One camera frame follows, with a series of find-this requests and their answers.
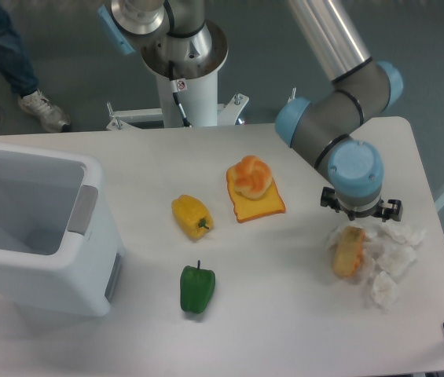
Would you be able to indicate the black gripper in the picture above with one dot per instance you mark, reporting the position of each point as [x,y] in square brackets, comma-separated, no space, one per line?
[364,207]

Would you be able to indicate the rectangular orange bread stick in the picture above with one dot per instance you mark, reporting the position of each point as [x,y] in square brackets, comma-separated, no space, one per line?
[349,252]

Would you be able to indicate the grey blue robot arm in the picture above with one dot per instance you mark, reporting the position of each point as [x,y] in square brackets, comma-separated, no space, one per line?
[321,132]

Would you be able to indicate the square toast bread slice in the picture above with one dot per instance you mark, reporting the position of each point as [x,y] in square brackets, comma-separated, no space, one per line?
[246,209]

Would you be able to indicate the round knotted bread roll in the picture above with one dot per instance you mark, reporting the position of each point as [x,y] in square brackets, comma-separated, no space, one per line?
[251,177]

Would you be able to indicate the crumpled white paper tissue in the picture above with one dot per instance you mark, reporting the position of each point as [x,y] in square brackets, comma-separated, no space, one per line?
[389,251]

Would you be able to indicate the yellow bell pepper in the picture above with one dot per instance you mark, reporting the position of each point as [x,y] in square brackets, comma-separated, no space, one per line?
[192,216]

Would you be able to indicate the green bell pepper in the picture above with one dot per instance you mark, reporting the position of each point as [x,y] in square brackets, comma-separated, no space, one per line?
[197,286]

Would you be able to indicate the grey white sneaker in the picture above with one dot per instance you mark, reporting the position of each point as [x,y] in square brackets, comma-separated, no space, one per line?
[51,117]

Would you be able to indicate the white plastic trash bin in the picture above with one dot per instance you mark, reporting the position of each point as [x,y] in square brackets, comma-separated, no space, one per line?
[59,246]

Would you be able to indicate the person's leg in jeans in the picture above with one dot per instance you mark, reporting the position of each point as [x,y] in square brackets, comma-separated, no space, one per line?
[15,64]

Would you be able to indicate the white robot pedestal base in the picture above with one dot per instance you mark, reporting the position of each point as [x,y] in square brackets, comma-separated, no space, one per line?
[186,74]

